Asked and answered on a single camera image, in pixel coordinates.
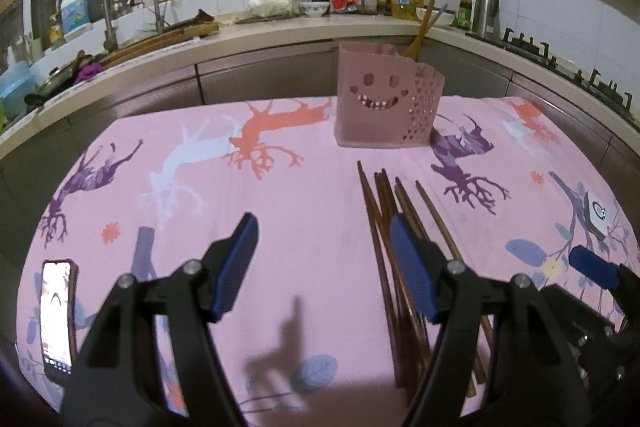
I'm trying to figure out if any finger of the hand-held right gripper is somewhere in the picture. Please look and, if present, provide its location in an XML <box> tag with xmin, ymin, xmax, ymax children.
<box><xmin>542</xmin><ymin>284</ymin><xmax>617</xmax><ymax>347</ymax></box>
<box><xmin>568</xmin><ymin>245</ymin><xmax>640</xmax><ymax>308</ymax></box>

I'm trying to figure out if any black wok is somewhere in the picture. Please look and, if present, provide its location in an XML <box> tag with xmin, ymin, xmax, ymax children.
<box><xmin>25</xmin><ymin>62</ymin><xmax>84</xmax><ymax>108</ymax></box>

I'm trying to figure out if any pink deer printed tablecloth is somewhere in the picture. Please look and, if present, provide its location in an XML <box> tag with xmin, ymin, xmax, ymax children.
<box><xmin>15</xmin><ymin>94</ymin><xmax>640</xmax><ymax>423</ymax></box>

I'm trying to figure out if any steel thermos kettle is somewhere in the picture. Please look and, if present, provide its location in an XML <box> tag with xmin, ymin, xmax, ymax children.
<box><xmin>472</xmin><ymin>0</ymin><xmax>501</xmax><ymax>39</ymax></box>

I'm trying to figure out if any white plastic bag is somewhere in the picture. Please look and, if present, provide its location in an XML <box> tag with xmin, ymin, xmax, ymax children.
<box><xmin>248</xmin><ymin>0</ymin><xmax>293</xmax><ymax>18</ymax></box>

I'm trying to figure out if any bundle of dark wooden chopsticks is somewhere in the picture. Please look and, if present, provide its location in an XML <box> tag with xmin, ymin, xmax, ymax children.
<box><xmin>356</xmin><ymin>160</ymin><xmax>496</xmax><ymax>400</ymax></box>

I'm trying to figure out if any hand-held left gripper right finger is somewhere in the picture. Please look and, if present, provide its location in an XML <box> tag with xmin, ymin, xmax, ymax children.
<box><xmin>389</xmin><ymin>213</ymin><xmax>601</xmax><ymax>427</ymax></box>

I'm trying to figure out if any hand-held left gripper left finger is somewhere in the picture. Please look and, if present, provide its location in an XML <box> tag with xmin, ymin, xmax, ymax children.
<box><xmin>60</xmin><ymin>213</ymin><xmax>261</xmax><ymax>427</ymax></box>

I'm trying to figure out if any white jug with blue label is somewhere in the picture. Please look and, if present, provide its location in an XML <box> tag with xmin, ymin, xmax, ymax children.
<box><xmin>60</xmin><ymin>0</ymin><xmax>94</xmax><ymax>36</ymax></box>

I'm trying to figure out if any white bowl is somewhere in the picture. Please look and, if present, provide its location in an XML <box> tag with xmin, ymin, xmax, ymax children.
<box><xmin>415</xmin><ymin>7</ymin><xmax>457</xmax><ymax>28</ymax></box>

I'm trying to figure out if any pink smiley utensil holder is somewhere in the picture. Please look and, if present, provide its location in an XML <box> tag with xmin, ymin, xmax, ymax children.
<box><xmin>334</xmin><ymin>41</ymin><xmax>446</xmax><ymax>148</ymax></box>

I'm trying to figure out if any curved chrome faucet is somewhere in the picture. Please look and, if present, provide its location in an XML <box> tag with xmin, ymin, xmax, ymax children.
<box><xmin>116</xmin><ymin>0</ymin><xmax>167</xmax><ymax>36</ymax></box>

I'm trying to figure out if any white square device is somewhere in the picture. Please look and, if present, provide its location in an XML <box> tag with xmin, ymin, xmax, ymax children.
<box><xmin>581</xmin><ymin>191</ymin><xmax>611</xmax><ymax>239</ymax></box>

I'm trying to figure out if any purple cloth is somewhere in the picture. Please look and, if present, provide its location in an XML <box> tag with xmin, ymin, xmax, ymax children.
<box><xmin>75</xmin><ymin>63</ymin><xmax>105</xmax><ymax>84</ymax></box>

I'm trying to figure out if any kitchen counter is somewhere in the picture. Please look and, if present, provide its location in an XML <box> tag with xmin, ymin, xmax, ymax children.
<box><xmin>0</xmin><ymin>9</ymin><xmax>640</xmax><ymax>168</ymax></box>

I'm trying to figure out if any wooden cutting board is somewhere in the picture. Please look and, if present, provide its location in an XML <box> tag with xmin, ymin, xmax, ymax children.
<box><xmin>100</xmin><ymin>22</ymin><xmax>221</xmax><ymax>68</ymax></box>

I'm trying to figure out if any blue plastic basin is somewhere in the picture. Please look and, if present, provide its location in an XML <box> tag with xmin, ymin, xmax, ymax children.
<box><xmin>0</xmin><ymin>61</ymin><xmax>39</xmax><ymax>118</ymax></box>

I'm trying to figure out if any black smartphone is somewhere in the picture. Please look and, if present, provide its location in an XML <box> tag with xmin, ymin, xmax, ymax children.
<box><xmin>39</xmin><ymin>258</ymin><xmax>80</xmax><ymax>389</ymax></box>

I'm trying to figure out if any tall chrome faucet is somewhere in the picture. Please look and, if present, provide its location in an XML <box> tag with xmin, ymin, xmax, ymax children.
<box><xmin>56</xmin><ymin>0</ymin><xmax>119</xmax><ymax>51</ymax></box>

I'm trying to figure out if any black gas stove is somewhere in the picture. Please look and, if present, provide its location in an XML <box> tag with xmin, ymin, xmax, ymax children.
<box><xmin>467</xmin><ymin>27</ymin><xmax>640</xmax><ymax>130</ymax></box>

